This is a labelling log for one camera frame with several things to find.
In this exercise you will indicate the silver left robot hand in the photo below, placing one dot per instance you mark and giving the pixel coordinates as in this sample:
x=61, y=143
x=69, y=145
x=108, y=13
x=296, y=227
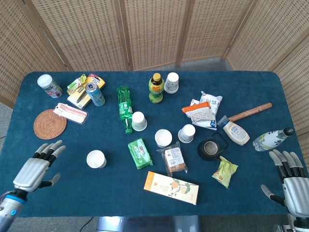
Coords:
x=31, y=171

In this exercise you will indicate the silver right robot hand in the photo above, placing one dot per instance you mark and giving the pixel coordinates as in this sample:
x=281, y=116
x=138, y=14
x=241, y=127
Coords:
x=297, y=193

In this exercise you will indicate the plain white paper cup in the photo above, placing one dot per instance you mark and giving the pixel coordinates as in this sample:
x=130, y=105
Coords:
x=95, y=159

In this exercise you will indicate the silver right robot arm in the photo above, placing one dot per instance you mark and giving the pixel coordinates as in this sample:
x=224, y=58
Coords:
x=299, y=223

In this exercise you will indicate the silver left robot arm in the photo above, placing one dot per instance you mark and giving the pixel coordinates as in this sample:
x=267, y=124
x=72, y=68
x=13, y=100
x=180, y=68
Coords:
x=9, y=210

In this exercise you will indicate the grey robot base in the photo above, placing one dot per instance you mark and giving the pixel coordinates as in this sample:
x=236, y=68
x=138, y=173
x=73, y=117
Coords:
x=147, y=224

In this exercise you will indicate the paper cup green leaf print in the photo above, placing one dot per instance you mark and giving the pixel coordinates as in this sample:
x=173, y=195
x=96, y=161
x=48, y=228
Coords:
x=139, y=122

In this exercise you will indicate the paper cup blue flower print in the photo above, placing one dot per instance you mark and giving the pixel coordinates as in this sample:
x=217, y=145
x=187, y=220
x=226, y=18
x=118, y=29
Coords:
x=186, y=134

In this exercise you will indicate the paper cup dark flower print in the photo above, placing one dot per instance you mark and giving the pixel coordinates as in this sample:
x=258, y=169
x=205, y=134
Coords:
x=163, y=137

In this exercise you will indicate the round woven rattan coaster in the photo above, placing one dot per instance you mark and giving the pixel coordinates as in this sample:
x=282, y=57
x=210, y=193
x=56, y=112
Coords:
x=48, y=125

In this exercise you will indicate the clear bottle black cap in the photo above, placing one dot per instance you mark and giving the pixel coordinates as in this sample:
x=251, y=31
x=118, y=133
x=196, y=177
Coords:
x=270, y=140

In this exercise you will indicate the pink white blister pack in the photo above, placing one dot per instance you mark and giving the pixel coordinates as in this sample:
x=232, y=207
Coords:
x=71, y=113

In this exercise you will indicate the yellow green snack bag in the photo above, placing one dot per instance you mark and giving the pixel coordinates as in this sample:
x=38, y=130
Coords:
x=224, y=172

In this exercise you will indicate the yellow card tool package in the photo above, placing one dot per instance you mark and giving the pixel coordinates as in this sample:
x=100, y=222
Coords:
x=77, y=100

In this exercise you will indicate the blue felt table cover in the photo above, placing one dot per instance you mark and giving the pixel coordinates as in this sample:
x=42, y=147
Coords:
x=116, y=188

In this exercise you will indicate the mayonnaise squeeze bottle blue cap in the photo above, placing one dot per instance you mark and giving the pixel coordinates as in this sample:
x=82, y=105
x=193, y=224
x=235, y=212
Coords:
x=235, y=131

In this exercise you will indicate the white yogurt tub red print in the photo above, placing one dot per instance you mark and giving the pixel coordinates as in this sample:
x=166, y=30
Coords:
x=48, y=84

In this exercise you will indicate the wooden rolling pin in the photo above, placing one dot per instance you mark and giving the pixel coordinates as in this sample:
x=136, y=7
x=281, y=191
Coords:
x=251, y=111

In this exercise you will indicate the green white peeler package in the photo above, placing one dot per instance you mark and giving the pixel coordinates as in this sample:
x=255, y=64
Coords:
x=75, y=84

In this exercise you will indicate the black cast iron teapot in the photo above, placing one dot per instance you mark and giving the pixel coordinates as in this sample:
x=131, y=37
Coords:
x=210, y=147

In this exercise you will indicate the blue drink can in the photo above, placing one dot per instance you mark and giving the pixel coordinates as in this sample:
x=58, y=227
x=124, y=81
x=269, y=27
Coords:
x=95, y=94

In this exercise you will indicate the green soap packet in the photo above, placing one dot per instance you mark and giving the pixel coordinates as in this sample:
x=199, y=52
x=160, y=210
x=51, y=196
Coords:
x=140, y=153

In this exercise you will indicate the green plastic bottle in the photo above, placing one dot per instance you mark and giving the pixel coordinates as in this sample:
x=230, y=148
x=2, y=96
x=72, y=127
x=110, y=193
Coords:
x=124, y=106

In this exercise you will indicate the white blue plastic bag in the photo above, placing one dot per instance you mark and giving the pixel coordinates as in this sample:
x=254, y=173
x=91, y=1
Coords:
x=213, y=100

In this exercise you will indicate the cream orange pomelo print box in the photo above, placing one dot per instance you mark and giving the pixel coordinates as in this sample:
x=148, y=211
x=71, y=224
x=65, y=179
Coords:
x=171, y=188

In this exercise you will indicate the clear wrapped cake package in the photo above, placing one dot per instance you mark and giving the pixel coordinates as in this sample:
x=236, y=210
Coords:
x=173, y=159

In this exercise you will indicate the orange grey snack bag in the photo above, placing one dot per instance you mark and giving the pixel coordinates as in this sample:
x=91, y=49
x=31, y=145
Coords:
x=198, y=111

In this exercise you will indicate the lemon tea bottle yellow cap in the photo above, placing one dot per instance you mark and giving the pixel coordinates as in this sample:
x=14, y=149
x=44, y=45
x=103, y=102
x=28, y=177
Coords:
x=156, y=88

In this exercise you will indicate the stack of white paper cups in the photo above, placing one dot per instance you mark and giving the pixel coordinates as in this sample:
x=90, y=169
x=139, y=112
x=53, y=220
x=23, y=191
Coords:
x=172, y=83

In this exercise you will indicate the wooden woven folding screen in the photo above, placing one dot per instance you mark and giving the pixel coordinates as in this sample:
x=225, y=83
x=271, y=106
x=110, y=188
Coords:
x=154, y=31

